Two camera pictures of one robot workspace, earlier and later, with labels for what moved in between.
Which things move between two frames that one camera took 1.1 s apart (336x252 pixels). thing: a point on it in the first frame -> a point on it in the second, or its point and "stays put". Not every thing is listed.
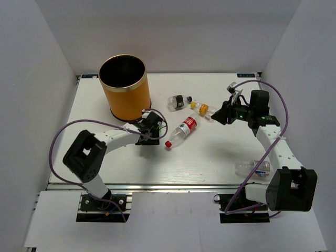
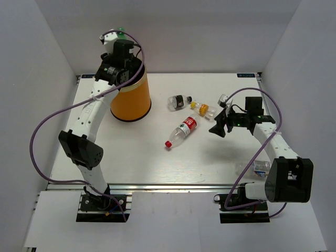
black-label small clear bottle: x=178 y=102 stays put
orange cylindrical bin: x=124 y=79 stays put
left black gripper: x=153 y=140 -> x=106 y=58
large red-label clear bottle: x=187 y=126 stays put
